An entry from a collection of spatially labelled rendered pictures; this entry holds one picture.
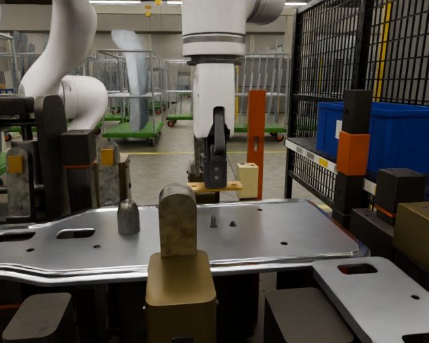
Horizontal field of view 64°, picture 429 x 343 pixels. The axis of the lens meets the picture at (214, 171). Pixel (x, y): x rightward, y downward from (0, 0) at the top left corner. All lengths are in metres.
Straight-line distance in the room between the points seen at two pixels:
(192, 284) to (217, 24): 0.30
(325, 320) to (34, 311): 0.30
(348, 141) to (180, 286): 0.51
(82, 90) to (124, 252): 0.65
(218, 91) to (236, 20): 0.09
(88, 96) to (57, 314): 0.74
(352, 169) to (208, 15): 0.43
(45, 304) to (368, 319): 0.32
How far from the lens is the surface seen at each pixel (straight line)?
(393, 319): 0.39
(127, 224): 0.52
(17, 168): 0.68
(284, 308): 0.40
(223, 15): 0.46
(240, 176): 0.63
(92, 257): 0.47
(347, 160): 0.73
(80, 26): 0.91
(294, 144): 1.12
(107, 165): 0.66
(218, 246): 0.48
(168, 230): 0.34
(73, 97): 1.03
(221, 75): 0.45
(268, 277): 0.99
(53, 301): 0.42
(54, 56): 0.96
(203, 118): 0.44
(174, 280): 0.32
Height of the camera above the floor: 1.21
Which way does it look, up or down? 15 degrees down
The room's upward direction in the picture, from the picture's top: straight up
